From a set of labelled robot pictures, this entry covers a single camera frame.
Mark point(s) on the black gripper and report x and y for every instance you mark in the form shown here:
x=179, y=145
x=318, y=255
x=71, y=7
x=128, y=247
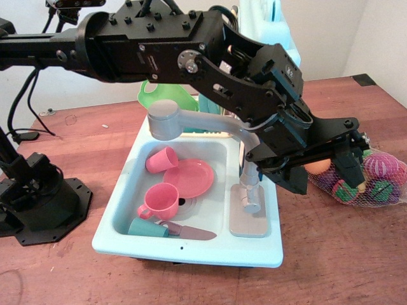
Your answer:
x=291, y=137

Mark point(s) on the grey faucet lever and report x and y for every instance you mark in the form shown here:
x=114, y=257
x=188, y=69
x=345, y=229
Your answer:
x=250, y=198

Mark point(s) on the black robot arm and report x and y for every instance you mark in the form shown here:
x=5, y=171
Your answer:
x=258, y=82

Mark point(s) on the pink plastic plate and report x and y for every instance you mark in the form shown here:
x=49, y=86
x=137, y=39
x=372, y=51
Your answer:
x=192, y=177

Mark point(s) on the black table corner bracket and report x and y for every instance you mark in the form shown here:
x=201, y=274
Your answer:
x=363, y=80

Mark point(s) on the light blue toy sink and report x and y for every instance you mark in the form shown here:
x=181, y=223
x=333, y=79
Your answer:
x=210, y=211

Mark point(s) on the pink plastic tumbler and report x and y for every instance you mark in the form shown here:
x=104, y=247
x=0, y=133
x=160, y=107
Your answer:
x=162, y=160

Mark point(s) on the mesh bag of toy food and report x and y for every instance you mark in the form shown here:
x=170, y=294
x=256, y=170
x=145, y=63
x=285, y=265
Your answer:
x=384, y=185

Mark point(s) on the pink plastic mug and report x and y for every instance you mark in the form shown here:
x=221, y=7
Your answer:
x=160, y=201

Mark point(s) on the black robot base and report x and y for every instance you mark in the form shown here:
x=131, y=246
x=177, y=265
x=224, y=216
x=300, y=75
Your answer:
x=38, y=204

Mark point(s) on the teal plastic cup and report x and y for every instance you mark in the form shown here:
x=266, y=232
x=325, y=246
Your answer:
x=141, y=227

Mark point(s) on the grey toy faucet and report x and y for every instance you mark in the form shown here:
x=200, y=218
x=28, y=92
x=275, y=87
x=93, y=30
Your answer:
x=167, y=121

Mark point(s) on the pink toy knife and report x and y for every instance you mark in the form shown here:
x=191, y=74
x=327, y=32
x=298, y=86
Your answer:
x=187, y=232

